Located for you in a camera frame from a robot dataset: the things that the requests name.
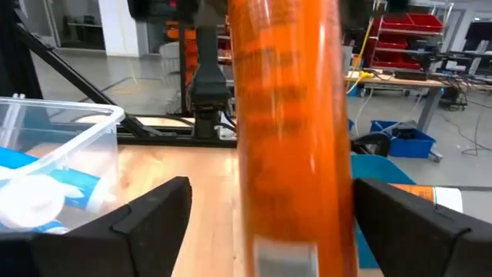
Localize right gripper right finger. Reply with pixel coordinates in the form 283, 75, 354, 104
352, 177, 492, 277

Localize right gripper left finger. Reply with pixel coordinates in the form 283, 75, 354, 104
0, 175, 193, 277

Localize orange sealant tube white nozzle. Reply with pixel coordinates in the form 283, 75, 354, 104
390, 183, 464, 213
227, 0, 358, 277

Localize blue plastic tray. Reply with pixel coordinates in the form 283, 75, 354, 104
350, 153, 418, 270

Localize clear plastic bin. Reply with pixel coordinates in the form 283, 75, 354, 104
0, 95, 126, 235

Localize wooden workbench grey legs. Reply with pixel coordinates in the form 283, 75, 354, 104
345, 71, 492, 134

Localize orange bin shelf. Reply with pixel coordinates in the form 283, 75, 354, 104
165, 18, 231, 84

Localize red bin rack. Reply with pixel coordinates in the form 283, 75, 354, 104
368, 13, 445, 72

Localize blue storage bin with cables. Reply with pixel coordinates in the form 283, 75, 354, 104
369, 119, 437, 159

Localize black aluminium table frame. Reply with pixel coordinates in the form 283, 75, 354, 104
0, 22, 238, 149

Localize black frame corner clamp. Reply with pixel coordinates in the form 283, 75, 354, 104
350, 132, 392, 158

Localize white arm base bracket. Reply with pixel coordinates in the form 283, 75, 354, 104
218, 122, 236, 140

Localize yellow cable with plug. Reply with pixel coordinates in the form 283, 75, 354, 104
344, 0, 382, 96

